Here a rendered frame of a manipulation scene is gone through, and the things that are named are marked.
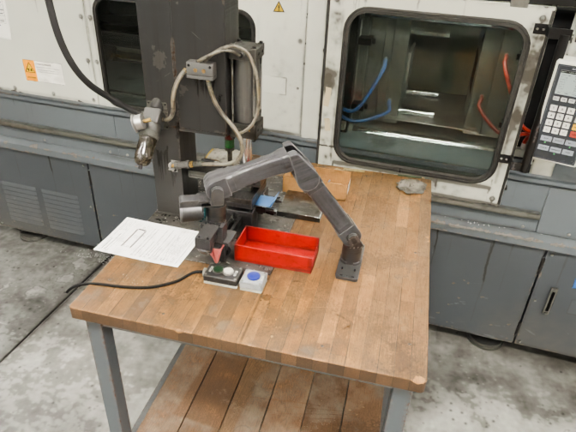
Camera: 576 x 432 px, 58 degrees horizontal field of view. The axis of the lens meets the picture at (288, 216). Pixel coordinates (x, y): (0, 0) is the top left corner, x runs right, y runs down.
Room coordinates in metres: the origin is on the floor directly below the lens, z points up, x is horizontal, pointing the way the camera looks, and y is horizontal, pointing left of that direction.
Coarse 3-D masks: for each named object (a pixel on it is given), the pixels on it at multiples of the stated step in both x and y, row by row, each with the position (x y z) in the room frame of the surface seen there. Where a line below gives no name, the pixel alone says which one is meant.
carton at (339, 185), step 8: (320, 168) 1.90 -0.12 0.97; (288, 176) 1.88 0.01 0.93; (320, 176) 1.90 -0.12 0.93; (328, 176) 1.89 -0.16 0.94; (336, 176) 1.88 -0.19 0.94; (344, 176) 1.87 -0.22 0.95; (288, 184) 1.81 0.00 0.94; (296, 184) 1.80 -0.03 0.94; (328, 184) 1.77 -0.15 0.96; (336, 184) 1.77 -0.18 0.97; (344, 184) 1.76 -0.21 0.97; (336, 192) 1.76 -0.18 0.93; (344, 192) 1.76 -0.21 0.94; (344, 200) 1.76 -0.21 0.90
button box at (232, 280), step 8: (216, 264) 1.28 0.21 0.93; (192, 272) 1.26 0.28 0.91; (200, 272) 1.26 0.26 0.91; (208, 272) 1.24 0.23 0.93; (240, 272) 1.25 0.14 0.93; (176, 280) 1.22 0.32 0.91; (208, 280) 1.22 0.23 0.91; (216, 280) 1.22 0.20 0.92; (224, 280) 1.21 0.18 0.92; (232, 280) 1.21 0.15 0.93; (72, 288) 1.20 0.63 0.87; (128, 288) 1.18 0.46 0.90; (136, 288) 1.18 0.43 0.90; (144, 288) 1.18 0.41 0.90
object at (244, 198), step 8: (248, 144) 1.59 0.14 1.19; (248, 152) 1.59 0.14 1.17; (248, 160) 1.59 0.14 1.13; (192, 168) 1.63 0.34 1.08; (200, 168) 1.65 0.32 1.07; (208, 168) 1.66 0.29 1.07; (216, 168) 1.66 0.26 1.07; (192, 176) 1.61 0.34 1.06; (200, 176) 1.60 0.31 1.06; (256, 184) 1.56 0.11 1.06; (264, 184) 1.64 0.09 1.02; (240, 192) 1.54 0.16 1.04; (248, 192) 1.55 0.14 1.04; (256, 192) 1.55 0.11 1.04; (232, 200) 1.51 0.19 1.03; (240, 200) 1.50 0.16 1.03; (248, 200) 1.50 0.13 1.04; (256, 200) 1.55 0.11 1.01; (248, 208) 1.50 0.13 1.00
